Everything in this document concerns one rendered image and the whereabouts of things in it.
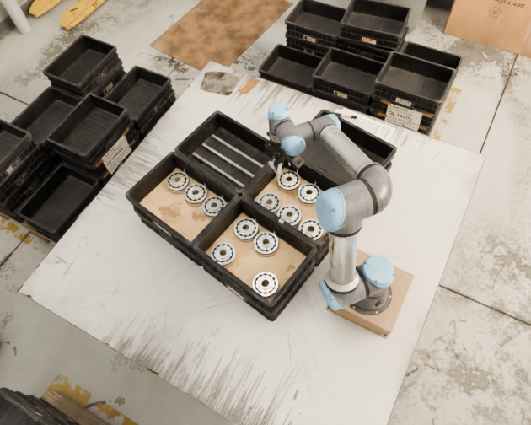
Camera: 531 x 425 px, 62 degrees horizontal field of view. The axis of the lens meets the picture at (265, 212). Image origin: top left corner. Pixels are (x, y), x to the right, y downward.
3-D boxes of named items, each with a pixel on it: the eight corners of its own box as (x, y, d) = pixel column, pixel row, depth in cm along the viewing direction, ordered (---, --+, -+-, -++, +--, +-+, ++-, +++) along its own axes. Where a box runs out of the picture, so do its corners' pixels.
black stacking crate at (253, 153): (283, 164, 205) (283, 149, 196) (243, 208, 195) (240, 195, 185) (220, 126, 219) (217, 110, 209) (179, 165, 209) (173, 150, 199)
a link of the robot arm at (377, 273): (394, 290, 164) (404, 276, 152) (362, 303, 161) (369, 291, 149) (378, 263, 169) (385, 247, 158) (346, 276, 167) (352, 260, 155)
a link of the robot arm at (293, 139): (316, 136, 150) (303, 114, 156) (286, 146, 148) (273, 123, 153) (314, 150, 157) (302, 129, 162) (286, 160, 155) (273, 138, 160)
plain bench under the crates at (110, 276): (443, 224, 276) (486, 155, 215) (340, 490, 209) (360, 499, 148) (225, 137, 320) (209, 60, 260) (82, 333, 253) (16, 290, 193)
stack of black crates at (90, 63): (106, 83, 334) (82, 33, 295) (138, 96, 325) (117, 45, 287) (72, 121, 317) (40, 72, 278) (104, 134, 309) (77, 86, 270)
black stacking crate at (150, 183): (242, 209, 195) (239, 196, 185) (196, 258, 184) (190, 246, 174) (178, 165, 208) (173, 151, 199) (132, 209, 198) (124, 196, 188)
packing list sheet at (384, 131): (397, 126, 227) (397, 126, 227) (380, 158, 218) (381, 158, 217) (338, 105, 237) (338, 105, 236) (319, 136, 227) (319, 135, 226)
